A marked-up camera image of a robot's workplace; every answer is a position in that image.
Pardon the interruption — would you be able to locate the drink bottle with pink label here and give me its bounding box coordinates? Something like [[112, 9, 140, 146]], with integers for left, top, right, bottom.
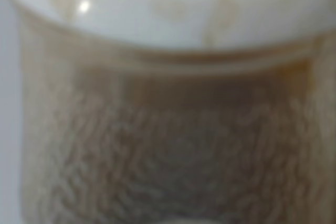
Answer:
[[11, 0, 335, 223]]

